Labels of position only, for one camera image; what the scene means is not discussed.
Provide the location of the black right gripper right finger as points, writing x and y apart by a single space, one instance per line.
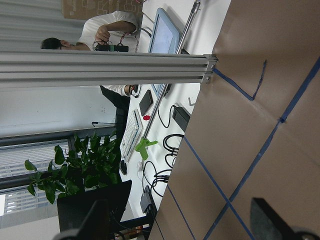
266 224

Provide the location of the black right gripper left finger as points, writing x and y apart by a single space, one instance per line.
95 226

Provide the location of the black monitor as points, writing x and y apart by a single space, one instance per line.
73 209

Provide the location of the black usb hub box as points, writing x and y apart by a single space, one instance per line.
147 202

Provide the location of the green potted plant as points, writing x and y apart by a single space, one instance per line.
93 163

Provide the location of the green clamp on rod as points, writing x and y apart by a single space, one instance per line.
141 147

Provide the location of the white keyboard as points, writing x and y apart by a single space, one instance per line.
131 135

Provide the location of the black smartphone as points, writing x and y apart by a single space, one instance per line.
146 102

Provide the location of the black power adapter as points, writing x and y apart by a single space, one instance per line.
181 116

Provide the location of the seated person white shirt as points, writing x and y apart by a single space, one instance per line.
106 29

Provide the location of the blue teach pendant tablet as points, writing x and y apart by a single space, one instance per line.
165 35

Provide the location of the aluminium frame post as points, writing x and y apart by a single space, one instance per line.
72 68

